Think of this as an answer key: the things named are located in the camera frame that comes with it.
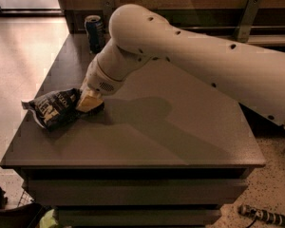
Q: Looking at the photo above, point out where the dark blue soda can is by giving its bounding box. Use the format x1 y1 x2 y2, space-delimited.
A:
85 15 105 54

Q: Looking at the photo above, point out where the black white striped handle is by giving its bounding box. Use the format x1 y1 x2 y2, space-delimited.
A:
237 204 285 227

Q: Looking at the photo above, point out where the left metal wall bracket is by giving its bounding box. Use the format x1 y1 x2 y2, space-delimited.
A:
101 0 115 31

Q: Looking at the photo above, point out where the metal wall bracket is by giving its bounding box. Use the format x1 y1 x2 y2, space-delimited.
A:
234 0 262 43
101 0 115 31

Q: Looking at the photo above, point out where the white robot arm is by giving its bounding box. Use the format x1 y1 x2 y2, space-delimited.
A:
77 4 285 129

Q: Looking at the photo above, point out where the right metal wall bracket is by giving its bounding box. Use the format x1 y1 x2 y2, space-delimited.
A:
234 0 262 43

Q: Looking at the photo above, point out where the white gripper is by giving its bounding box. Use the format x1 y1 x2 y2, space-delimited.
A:
76 52 125 113

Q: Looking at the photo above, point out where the dark grey drawer cabinet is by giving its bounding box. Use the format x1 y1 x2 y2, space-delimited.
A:
0 32 266 228

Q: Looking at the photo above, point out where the blue chip bag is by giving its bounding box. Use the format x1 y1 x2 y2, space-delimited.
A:
22 88 105 131

